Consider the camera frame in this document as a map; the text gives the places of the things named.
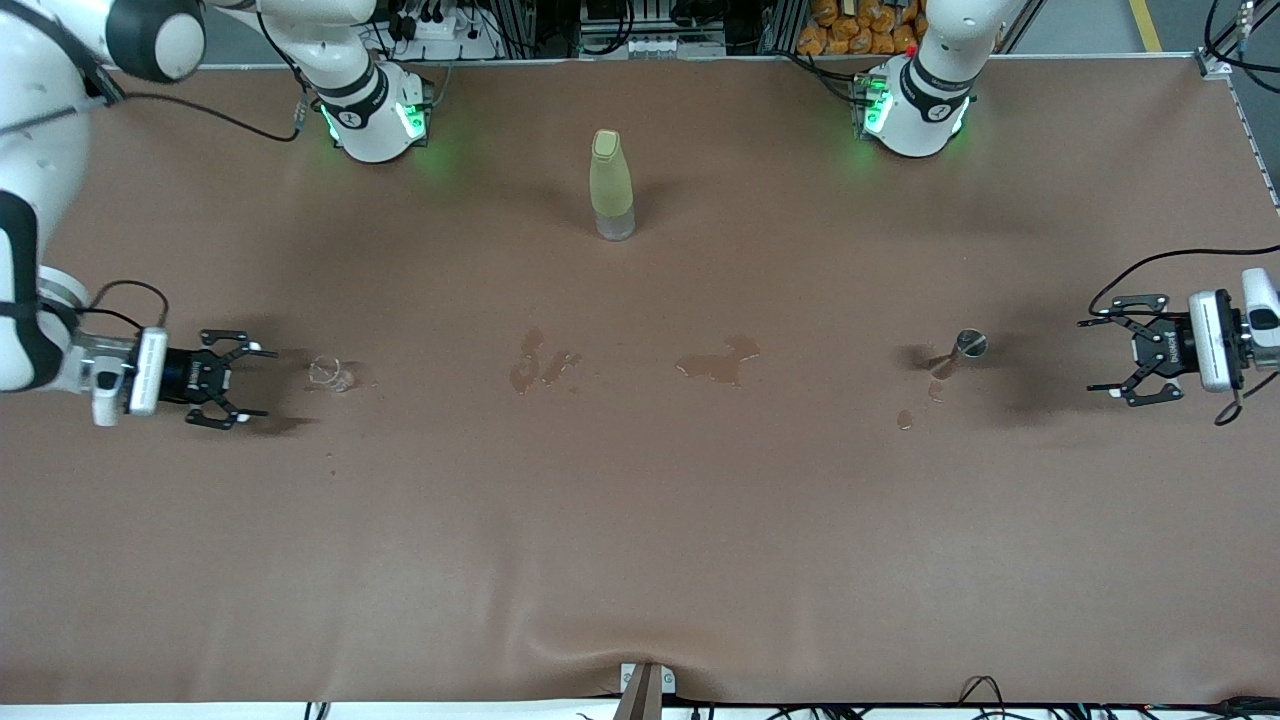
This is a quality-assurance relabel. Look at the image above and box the brown table mat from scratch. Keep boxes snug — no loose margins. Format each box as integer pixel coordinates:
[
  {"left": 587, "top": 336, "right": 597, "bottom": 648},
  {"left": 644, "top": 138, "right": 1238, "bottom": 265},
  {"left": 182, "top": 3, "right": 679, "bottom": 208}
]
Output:
[{"left": 0, "top": 55, "right": 1280, "bottom": 706}]

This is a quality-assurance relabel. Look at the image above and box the aluminium frame profile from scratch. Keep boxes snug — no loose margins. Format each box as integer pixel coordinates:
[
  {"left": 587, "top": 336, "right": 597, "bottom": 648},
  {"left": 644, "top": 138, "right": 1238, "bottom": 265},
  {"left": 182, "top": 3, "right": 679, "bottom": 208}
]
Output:
[{"left": 1195, "top": 0, "right": 1280, "bottom": 79}]

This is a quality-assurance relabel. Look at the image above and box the yellow-green bottle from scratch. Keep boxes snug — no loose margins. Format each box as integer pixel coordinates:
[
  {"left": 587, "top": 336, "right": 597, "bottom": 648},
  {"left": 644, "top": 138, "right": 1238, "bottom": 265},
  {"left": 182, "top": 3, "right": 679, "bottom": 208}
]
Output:
[{"left": 588, "top": 128, "right": 637, "bottom": 242}]

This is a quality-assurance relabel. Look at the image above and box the clear glass cup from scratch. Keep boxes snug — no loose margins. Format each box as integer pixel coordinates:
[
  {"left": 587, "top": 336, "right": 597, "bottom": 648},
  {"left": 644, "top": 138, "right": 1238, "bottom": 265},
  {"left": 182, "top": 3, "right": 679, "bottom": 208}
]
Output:
[{"left": 307, "top": 355, "right": 358, "bottom": 394}]

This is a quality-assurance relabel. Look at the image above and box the white power strip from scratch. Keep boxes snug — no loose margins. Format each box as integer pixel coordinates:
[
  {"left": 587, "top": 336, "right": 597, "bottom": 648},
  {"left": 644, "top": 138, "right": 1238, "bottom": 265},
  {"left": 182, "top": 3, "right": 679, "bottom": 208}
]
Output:
[{"left": 385, "top": 8, "right": 501, "bottom": 61}]

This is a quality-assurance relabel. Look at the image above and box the metal jigger measuring cup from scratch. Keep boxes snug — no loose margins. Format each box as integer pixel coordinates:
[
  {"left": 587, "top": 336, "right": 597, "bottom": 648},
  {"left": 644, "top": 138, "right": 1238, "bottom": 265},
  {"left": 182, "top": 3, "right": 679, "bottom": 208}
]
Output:
[{"left": 928, "top": 330, "right": 989, "bottom": 381}]

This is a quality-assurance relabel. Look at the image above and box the orange snack packs pile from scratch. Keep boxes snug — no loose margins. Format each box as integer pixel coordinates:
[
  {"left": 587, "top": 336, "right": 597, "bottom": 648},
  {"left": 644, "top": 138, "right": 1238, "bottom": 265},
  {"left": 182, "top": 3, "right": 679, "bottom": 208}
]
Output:
[{"left": 797, "top": 0, "right": 926, "bottom": 57}]

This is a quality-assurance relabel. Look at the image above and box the brown liquid spill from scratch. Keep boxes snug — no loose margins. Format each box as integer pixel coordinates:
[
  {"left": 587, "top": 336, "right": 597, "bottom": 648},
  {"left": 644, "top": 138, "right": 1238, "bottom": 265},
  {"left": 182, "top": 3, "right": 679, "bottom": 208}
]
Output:
[
  {"left": 675, "top": 335, "right": 764, "bottom": 388},
  {"left": 508, "top": 328, "right": 584, "bottom": 395}
]

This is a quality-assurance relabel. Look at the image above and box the grey control box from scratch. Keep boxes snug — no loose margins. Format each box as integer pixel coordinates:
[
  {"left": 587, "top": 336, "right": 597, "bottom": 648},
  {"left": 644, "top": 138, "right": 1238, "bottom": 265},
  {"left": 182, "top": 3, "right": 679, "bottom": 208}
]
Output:
[{"left": 578, "top": 0, "right": 728, "bottom": 59}]

